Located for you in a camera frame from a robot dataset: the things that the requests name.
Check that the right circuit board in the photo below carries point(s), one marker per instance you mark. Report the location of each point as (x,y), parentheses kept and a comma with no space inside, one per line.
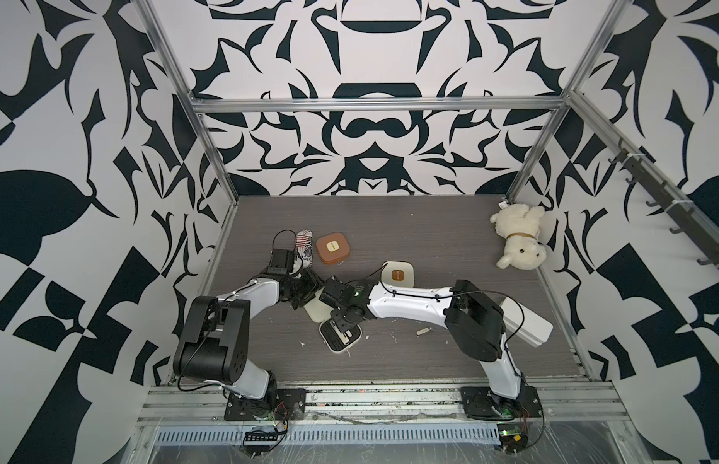
(512,438)

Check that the wall hook rail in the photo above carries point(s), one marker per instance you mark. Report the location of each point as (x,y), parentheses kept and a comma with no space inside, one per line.
(667,198)

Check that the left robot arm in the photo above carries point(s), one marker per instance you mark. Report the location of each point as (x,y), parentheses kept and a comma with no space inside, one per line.
(213,345)

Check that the white box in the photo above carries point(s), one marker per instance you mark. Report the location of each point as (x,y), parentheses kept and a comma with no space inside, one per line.
(528,325)

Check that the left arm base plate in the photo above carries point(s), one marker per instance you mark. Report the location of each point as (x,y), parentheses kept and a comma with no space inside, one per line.
(277,405)

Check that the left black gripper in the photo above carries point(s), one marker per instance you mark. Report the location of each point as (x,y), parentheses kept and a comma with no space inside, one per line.
(312,283)

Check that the white teddy bear plush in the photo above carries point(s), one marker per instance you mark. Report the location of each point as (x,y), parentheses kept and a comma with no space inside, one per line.
(519,226)

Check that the crushed flag print can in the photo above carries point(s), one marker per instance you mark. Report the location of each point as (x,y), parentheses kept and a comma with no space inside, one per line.
(305,247)

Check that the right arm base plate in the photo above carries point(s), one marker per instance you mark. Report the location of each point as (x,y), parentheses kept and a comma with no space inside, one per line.
(479,403)

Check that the brown nail kit case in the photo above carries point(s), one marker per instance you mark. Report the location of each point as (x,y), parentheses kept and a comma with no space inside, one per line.
(333,249)

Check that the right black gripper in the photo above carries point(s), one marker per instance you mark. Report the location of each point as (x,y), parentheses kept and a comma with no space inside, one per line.
(341,325)

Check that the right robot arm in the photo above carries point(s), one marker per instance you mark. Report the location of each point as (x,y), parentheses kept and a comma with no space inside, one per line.
(475,322)

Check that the cream nail kit case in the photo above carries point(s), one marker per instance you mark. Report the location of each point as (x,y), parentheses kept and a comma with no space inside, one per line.
(320,313)
(398,273)

